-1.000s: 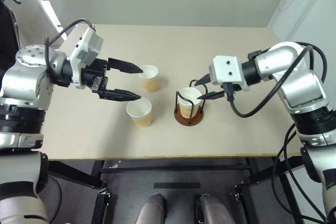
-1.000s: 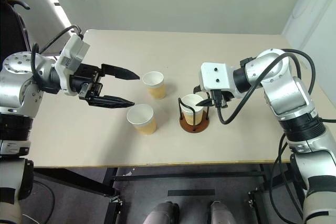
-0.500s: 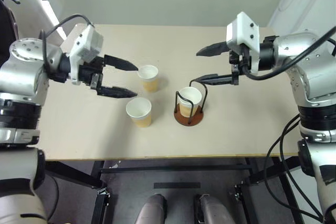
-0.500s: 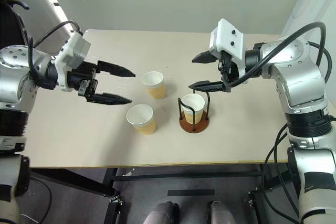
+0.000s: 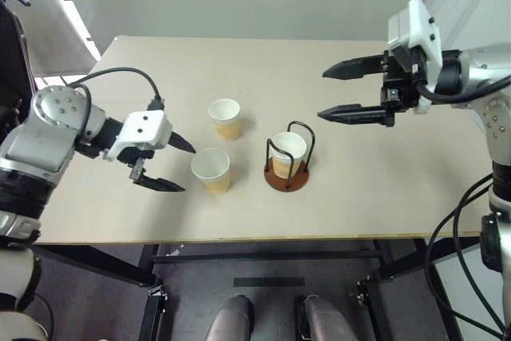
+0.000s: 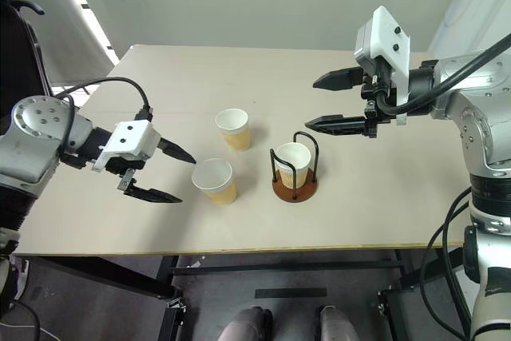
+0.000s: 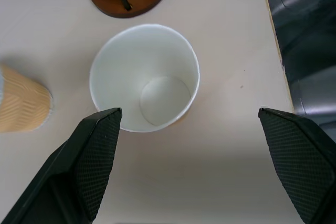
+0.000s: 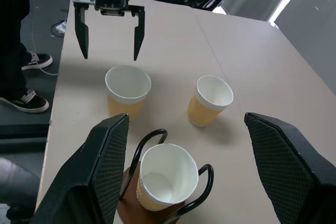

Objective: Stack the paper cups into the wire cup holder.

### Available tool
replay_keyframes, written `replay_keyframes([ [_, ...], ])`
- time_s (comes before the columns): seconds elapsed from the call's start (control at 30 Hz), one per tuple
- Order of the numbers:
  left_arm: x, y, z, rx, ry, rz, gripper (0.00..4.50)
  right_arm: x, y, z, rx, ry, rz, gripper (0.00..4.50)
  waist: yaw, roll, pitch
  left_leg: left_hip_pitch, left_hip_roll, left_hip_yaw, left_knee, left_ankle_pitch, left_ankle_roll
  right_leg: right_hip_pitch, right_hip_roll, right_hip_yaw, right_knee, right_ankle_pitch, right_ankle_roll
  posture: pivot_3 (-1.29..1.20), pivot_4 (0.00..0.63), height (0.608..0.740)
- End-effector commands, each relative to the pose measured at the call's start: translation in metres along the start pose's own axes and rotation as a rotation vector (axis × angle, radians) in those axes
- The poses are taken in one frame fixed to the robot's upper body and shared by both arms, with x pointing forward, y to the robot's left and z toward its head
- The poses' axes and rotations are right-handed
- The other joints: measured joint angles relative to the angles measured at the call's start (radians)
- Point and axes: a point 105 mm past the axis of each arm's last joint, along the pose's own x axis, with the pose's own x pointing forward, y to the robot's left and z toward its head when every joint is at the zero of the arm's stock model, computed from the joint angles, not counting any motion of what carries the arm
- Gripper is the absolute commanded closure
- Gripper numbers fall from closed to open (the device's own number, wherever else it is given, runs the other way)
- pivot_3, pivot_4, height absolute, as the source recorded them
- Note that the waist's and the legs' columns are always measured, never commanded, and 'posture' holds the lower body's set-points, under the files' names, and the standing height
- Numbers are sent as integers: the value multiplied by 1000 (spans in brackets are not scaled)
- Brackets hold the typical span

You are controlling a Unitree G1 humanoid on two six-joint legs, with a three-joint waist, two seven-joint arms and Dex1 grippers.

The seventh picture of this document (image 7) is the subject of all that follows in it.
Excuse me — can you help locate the tan ribbed paper cup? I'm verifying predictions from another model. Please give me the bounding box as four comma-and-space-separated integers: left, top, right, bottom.
89, 23, 201, 133
0, 63, 56, 133

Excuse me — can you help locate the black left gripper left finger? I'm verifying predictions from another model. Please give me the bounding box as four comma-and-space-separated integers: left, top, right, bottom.
0, 107, 123, 224

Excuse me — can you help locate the silver robot body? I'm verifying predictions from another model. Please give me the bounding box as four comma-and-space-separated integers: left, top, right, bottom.
261, 0, 336, 141

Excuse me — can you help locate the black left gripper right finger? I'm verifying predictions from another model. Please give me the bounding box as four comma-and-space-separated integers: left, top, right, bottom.
258, 107, 336, 224

